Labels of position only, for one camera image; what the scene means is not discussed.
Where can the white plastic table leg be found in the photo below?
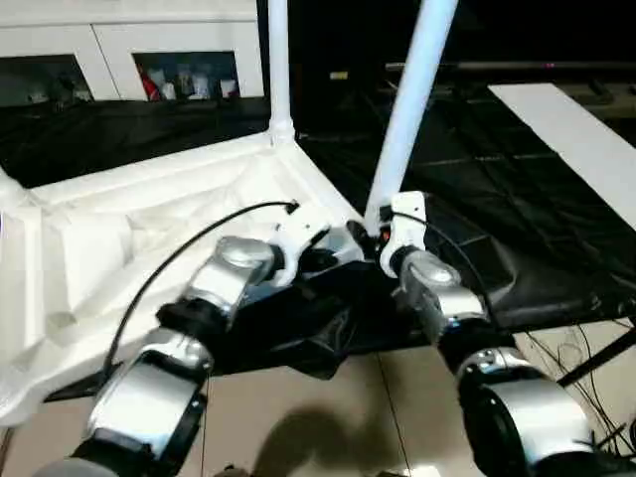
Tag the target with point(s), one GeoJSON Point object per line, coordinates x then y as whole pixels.
{"type": "Point", "coordinates": [7, 191]}
{"type": "Point", "coordinates": [279, 74]}
{"type": "Point", "coordinates": [407, 99]}

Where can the white plastic table top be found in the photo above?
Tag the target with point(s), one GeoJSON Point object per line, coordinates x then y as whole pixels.
{"type": "Point", "coordinates": [149, 199]}

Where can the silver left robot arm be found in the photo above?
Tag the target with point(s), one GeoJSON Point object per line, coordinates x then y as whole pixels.
{"type": "Point", "coordinates": [233, 268]}

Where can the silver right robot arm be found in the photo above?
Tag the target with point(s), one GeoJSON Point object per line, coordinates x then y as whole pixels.
{"type": "Point", "coordinates": [437, 278]}

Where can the black glossy mat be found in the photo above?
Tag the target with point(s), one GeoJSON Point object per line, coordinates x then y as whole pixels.
{"type": "Point", "coordinates": [497, 174]}

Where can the gold rectangular label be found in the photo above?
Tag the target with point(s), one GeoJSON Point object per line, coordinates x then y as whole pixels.
{"type": "Point", "coordinates": [339, 75]}

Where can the white cup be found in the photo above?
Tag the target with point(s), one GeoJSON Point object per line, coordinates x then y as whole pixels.
{"type": "Point", "coordinates": [227, 89]}

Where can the flat white board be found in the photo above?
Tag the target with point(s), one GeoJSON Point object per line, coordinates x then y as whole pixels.
{"type": "Point", "coordinates": [561, 129]}

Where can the black metal stand bar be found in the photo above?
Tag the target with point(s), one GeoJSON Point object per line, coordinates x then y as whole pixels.
{"type": "Point", "coordinates": [596, 358]}

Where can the red bottle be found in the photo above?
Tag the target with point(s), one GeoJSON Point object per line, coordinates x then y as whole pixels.
{"type": "Point", "coordinates": [149, 84]}

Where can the white glass-door cabinet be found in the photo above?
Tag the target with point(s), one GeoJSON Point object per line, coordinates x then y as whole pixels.
{"type": "Point", "coordinates": [114, 35]}

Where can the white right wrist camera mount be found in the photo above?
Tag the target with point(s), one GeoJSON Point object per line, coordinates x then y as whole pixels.
{"type": "Point", "coordinates": [410, 218]}

